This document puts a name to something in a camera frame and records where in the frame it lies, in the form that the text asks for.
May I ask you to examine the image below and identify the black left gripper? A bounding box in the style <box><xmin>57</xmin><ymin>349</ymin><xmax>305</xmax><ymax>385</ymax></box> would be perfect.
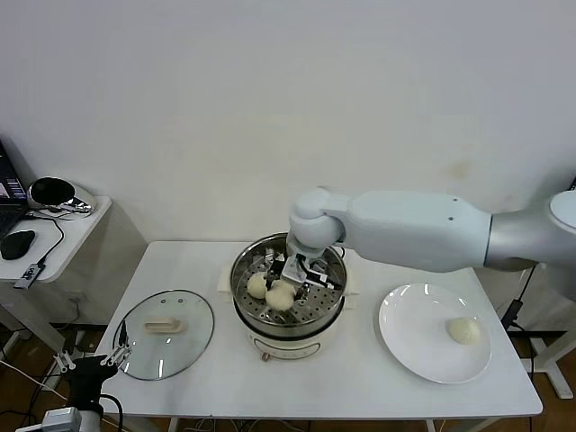
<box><xmin>52</xmin><ymin>319</ymin><xmax>131</xmax><ymax>407</ymax></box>

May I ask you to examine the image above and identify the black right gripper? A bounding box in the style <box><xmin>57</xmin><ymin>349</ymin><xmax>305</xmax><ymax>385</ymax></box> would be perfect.
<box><xmin>262</xmin><ymin>241</ymin><xmax>347</xmax><ymax>302</ymax></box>

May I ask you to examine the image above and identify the white steamed baozi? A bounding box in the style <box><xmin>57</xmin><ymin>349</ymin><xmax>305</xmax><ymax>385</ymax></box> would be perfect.
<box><xmin>265</xmin><ymin>281</ymin><xmax>297</xmax><ymax>312</ymax></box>
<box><xmin>247</xmin><ymin>273</ymin><xmax>270</xmax><ymax>299</ymax></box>
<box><xmin>445</xmin><ymin>317</ymin><xmax>482</xmax><ymax>347</ymax></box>

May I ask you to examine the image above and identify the glass lid with cream handle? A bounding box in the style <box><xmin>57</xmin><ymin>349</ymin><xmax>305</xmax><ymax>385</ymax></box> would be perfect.
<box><xmin>114</xmin><ymin>289</ymin><xmax>216</xmax><ymax>383</ymax></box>

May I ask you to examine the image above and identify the perforated steel steamer basket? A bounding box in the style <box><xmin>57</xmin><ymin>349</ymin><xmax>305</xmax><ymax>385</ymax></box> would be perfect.
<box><xmin>230</xmin><ymin>233</ymin><xmax>349</xmax><ymax>338</ymax></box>

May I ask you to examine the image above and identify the white power strip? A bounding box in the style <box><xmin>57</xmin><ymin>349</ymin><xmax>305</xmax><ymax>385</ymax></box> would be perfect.
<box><xmin>67</xmin><ymin>331</ymin><xmax>95</xmax><ymax>355</ymax></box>

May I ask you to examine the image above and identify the cream electric cooker base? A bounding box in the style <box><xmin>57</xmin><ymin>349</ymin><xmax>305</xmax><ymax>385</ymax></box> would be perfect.
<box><xmin>218</xmin><ymin>265</ymin><xmax>363</xmax><ymax>363</ymax></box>

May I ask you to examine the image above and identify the grey usb hub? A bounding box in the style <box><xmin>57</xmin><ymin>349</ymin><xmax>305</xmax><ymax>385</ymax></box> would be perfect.
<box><xmin>14</xmin><ymin>263</ymin><xmax>48</xmax><ymax>289</ymax></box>

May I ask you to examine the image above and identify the white side table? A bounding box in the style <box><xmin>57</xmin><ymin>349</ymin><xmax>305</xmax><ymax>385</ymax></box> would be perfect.
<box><xmin>0</xmin><ymin>195</ymin><xmax>113</xmax><ymax>365</ymax></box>
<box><xmin>530</xmin><ymin>265</ymin><xmax>576</xmax><ymax>401</ymax></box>

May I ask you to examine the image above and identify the round white plate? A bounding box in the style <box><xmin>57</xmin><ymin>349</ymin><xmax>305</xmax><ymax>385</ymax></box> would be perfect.
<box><xmin>378</xmin><ymin>283</ymin><xmax>492</xmax><ymax>385</ymax></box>

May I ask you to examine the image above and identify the black computer mouse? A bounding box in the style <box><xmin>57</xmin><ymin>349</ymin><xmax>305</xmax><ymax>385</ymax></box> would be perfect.
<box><xmin>0</xmin><ymin>229</ymin><xmax>36</xmax><ymax>260</ymax></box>

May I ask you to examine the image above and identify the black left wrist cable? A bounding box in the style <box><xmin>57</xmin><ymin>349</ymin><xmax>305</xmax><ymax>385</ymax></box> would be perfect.
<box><xmin>99</xmin><ymin>393</ymin><xmax>125</xmax><ymax>432</ymax></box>

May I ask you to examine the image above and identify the white floor cable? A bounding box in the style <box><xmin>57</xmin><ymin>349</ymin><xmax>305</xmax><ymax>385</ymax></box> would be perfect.
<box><xmin>0</xmin><ymin>359</ymin><xmax>68</xmax><ymax>397</ymax></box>

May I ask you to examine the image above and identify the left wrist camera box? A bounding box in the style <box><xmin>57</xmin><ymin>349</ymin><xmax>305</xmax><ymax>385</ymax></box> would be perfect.
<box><xmin>42</xmin><ymin>407</ymin><xmax>83</xmax><ymax>432</ymax></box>

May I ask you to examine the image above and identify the thin black usb cable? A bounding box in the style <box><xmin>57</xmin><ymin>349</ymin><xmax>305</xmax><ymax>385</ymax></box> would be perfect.
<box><xmin>24</xmin><ymin>211</ymin><xmax>67</xmax><ymax>266</ymax></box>

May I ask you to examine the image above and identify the black cable with adapter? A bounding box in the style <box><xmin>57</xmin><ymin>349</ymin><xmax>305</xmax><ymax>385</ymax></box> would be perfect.
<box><xmin>502</xmin><ymin>265</ymin><xmax>539</xmax><ymax>333</ymax></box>

